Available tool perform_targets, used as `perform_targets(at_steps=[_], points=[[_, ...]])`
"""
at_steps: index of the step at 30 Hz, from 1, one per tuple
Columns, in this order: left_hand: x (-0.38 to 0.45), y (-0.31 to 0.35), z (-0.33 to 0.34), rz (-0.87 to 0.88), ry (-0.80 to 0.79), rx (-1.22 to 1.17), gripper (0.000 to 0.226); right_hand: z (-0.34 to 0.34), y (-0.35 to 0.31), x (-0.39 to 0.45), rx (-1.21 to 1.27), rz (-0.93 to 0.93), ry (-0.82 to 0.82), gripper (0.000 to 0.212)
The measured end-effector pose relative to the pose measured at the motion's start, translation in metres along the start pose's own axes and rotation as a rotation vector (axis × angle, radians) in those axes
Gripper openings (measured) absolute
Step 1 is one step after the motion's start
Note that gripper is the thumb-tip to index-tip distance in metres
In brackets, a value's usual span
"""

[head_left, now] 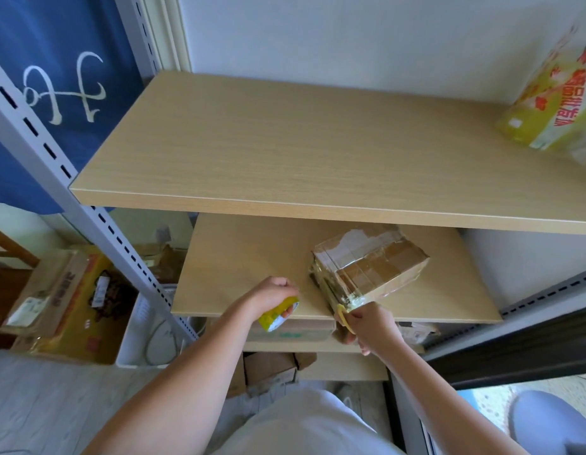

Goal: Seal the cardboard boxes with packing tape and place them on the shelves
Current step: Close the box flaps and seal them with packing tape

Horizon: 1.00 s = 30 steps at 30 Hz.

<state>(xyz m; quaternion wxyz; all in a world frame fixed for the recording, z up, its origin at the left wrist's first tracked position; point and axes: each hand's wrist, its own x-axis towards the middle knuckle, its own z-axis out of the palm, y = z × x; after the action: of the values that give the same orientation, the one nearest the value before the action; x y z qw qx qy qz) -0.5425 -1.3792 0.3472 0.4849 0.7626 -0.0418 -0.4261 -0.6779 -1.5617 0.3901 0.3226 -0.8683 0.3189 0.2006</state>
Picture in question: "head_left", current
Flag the dark door frame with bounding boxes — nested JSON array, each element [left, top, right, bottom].
[[423, 305, 586, 391]]

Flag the person's right hand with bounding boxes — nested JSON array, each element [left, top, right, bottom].
[[334, 302, 405, 357]]

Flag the cardboard box with green print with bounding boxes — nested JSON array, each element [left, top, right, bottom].
[[246, 318, 337, 344]]

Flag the brown flat cardboard box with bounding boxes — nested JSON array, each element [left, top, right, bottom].
[[0, 250, 92, 339]]

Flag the person's left hand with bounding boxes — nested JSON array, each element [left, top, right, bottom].
[[236, 276, 301, 323]]

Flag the blue curtain with white print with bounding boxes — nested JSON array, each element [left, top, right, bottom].
[[0, 0, 145, 216]]

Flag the yellow plastic package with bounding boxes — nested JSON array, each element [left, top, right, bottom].
[[496, 23, 586, 166]]

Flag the person's left forearm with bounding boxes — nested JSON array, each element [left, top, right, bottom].
[[82, 298, 264, 455]]

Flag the yellow tape roll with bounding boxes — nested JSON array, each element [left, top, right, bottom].
[[258, 297, 300, 333]]

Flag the taped brown cardboard box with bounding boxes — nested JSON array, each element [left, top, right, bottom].
[[310, 225, 430, 314]]

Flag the grey slotted metal shelf rail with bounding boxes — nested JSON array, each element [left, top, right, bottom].
[[499, 270, 586, 319]]

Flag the white plastic bin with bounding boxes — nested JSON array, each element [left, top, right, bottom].
[[115, 284, 200, 370]]

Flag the person's white shirt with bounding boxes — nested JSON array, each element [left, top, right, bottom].
[[212, 387, 408, 455]]

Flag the small wooden shelf board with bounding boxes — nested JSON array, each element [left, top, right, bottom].
[[241, 337, 389, 382]]

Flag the small brown cardboard box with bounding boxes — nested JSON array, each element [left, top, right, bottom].
[[227, 351, 318, 398]]

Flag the crumpled cardboard pieces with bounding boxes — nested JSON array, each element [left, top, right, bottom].
[[137, 226, 189, 286]]

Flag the grey slotted metal shelf upright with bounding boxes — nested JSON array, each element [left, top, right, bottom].
[[114, 0, 162, 85], [0, 52, 199, 342]]

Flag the blue-grey round cushion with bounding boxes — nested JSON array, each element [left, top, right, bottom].
[[508, 391, 586, 455]]

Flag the yellow cutting tool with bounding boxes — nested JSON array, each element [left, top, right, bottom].
[[336, 303, 365, 335]]

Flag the large wooden shelf board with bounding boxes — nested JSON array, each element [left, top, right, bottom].
[[69, 70, 586, 236]]

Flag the yellow open cardboard box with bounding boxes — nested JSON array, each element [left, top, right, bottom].
[[11, 253, 138, 365]]

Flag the cream door trim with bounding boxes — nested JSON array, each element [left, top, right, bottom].
[[142, 0, 193, 74]]

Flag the person's right forearm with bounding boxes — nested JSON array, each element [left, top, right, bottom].
[[384, 337, 530, 455]]

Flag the medium wooden shelf board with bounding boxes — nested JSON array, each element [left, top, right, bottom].
[[170, 213, 503, 325]]

